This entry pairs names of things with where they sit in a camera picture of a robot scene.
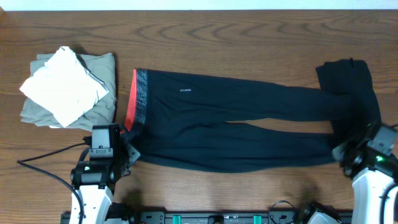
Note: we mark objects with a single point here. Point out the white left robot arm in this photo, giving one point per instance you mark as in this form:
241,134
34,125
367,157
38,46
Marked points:
93,205

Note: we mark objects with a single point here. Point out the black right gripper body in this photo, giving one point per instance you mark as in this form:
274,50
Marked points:
345,149

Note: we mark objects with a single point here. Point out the black leggings with red waistband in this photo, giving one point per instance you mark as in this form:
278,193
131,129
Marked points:
200,122

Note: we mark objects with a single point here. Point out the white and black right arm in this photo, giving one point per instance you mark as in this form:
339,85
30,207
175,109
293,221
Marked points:
375,196

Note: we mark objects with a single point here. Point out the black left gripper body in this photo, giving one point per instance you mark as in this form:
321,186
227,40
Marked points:
125,154

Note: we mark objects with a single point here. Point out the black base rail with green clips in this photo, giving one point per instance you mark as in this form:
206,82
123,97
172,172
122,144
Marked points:
217,217

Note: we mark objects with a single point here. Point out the white folded shirt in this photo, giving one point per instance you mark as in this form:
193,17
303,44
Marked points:
64,87

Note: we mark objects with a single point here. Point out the grey-green folded garment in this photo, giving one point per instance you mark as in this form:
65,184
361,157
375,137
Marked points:
102,67

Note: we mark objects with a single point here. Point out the black folded garment at right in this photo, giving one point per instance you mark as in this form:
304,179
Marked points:
352,78

